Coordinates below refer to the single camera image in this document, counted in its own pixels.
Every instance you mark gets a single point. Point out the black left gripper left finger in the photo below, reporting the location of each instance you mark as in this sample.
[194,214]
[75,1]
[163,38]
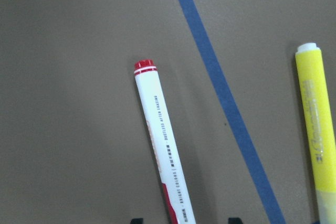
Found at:
[137,221]

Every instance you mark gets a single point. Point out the red and white marker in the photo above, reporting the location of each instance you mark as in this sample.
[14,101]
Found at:
[163,142]

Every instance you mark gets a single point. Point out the yellow highlighter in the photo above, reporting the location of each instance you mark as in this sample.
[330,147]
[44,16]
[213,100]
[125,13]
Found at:
[319,126]

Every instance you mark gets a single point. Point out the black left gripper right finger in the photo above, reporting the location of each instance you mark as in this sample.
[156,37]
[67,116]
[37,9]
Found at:
[234,220]

